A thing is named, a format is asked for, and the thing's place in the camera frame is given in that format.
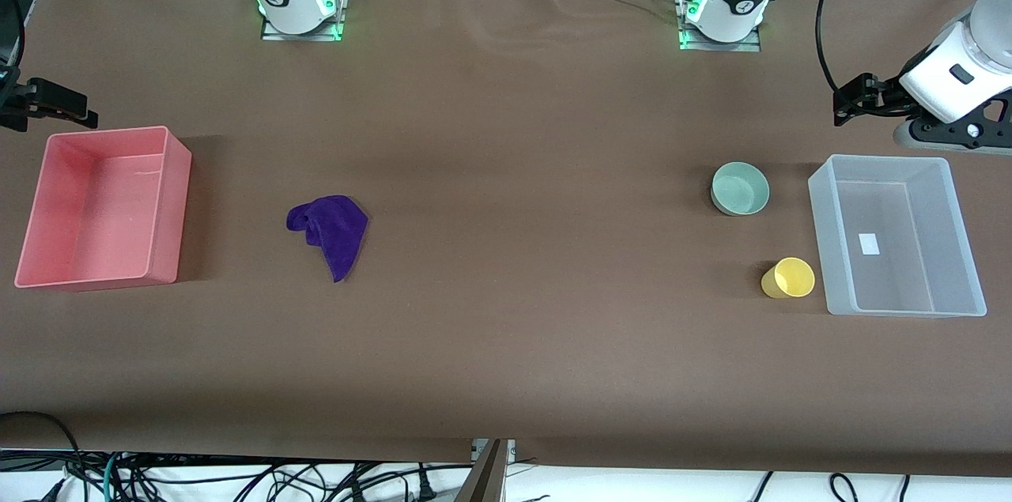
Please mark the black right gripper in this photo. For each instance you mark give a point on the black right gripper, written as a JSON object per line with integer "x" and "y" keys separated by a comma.
{"x": 16, "y": 100}

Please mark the black power plug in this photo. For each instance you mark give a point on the black power plug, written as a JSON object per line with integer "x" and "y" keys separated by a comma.
{"x": 425, "y": 488}

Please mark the translucent plastic bin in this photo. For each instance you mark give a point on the translucent plastic bin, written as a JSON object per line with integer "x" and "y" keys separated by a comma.
{"x": 901, "y": 288}

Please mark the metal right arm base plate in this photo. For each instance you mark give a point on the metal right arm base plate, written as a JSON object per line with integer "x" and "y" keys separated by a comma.
{"x": 273, "y": 34}

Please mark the white paper label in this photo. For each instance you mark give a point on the white paper label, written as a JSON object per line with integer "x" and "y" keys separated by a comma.
{"x": 869, "y": 244}

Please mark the grey metal post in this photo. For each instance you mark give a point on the grey metal post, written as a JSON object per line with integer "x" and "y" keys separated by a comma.
{"x": 486, "y": 480}

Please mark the purple cloth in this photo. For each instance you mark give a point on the purple cloth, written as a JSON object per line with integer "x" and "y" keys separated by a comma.
{"x": 336, "y": 233}

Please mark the pale green bowl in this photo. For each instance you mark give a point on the pale green bowl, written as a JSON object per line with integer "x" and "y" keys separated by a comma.
{"x": 740, "y": 190}

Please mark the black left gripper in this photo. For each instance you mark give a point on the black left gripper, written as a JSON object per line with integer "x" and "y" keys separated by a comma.
{"x": 887, "y": 91}

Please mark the pink plastic bin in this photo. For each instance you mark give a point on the pink plastic bin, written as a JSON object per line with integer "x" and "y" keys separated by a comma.
{"x": 95, "y": 209}

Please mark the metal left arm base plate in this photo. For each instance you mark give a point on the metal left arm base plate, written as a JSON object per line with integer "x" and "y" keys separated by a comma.
{"x": 751, "y": 45}

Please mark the yellow cup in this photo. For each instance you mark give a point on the yellow cup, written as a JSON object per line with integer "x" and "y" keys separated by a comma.
{"x": 793, "y": 278}

